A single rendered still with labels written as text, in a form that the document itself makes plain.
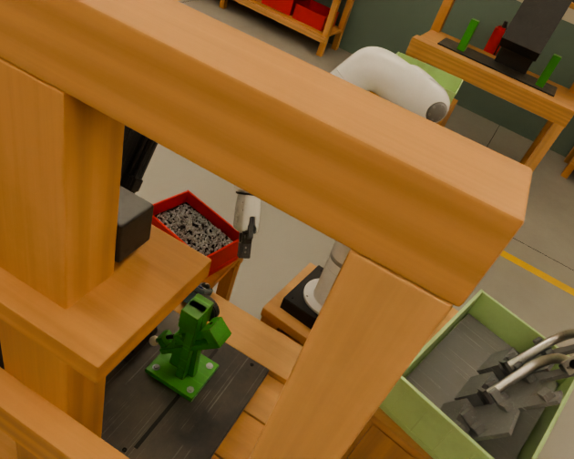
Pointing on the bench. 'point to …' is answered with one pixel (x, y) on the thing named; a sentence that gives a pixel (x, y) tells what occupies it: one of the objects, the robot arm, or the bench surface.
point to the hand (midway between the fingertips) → (244, 249)
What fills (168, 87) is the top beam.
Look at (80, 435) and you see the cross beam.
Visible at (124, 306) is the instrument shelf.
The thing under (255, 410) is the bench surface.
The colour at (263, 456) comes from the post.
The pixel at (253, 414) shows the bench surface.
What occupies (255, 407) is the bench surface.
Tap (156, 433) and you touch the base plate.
